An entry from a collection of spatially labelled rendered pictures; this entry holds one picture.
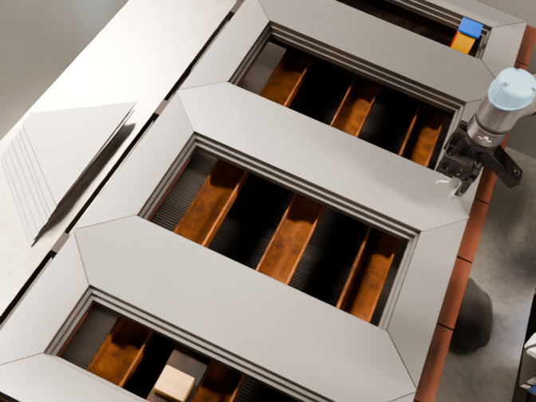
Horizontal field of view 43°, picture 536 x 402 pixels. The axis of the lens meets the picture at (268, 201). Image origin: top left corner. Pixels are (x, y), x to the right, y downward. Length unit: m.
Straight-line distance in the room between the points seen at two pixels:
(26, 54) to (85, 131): 1.35
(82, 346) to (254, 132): 0.63
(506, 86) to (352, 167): 0.45
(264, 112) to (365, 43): 0.40
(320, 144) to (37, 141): 0.65
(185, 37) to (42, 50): 1.15
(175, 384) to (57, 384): 0.21
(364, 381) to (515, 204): 0.79
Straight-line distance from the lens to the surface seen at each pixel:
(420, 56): 1.90
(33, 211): 1.56
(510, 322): 1.73
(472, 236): 1.62
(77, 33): 3.05
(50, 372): 1.29
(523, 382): 1.59
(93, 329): 1.65
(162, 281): 1.35
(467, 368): 1.63
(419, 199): 1.58
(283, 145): 1.57
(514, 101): 1.30
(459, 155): 1.44
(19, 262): 1.52
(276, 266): 1.60
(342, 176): 1.55
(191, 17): 2.00
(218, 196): 1.68
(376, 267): 1.66
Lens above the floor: 2.06
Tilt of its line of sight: 55 degrees down
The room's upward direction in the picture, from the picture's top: 16 degrees clockwise
